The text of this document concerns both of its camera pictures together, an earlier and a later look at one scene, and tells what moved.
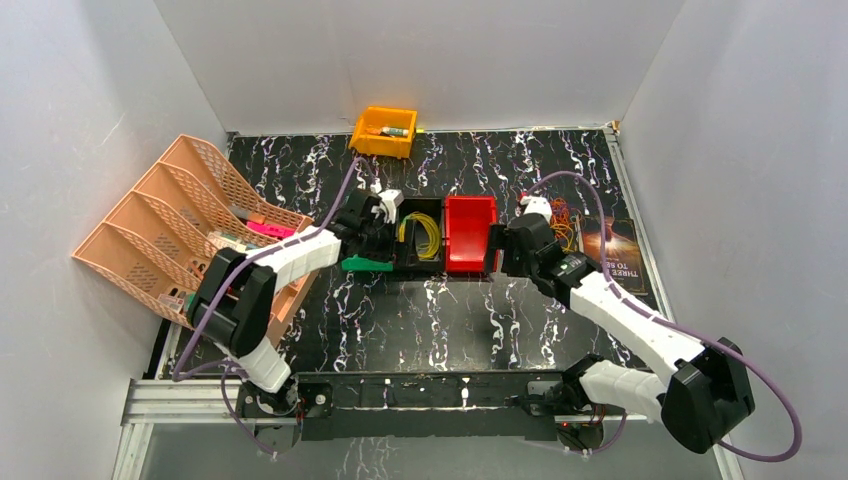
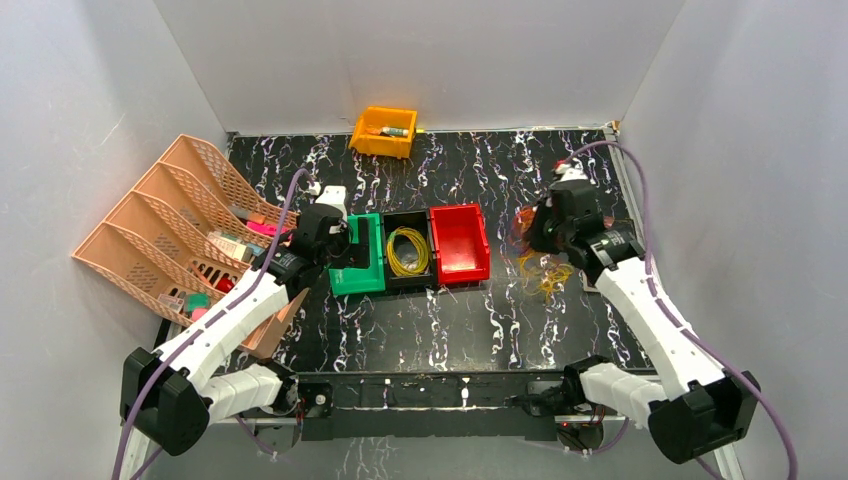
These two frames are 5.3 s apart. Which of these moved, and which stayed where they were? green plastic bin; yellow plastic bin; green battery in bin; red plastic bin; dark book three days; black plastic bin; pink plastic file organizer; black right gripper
Moved: black plastic bin; red plastic bin; black right gripper; green plastic bin
Stayed: dark book three days; green battery in bin; pink plastic file organizer; yellow plastic bin
